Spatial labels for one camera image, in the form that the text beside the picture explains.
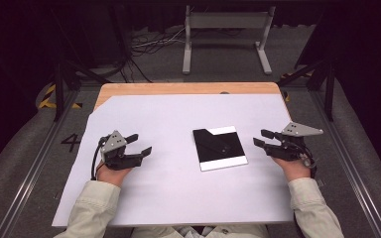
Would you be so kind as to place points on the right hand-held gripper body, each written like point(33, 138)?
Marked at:
point(291, 150)

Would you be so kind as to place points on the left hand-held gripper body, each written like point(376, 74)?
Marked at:
point(114, 145)

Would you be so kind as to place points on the person's right hand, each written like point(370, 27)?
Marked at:
point(294, 169)

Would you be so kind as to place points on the person's left hand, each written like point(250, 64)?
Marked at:
point(112, 177)

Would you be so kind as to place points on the yellow black floor tape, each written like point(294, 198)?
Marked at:
point(49, 95)
point(287, 97)

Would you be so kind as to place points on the white paper sheet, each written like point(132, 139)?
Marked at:
point(165, 191)

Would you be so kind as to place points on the black tripod stand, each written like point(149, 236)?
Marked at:
point(329, 89)
point(59, 86)

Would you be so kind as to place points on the wooden table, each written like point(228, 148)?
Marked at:
point(185, 88)

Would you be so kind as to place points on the grey metal stand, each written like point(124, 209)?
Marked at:
point(226, 20)

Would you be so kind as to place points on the aluminium floor rail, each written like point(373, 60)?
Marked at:
point(29, 178)
point(354, 175)

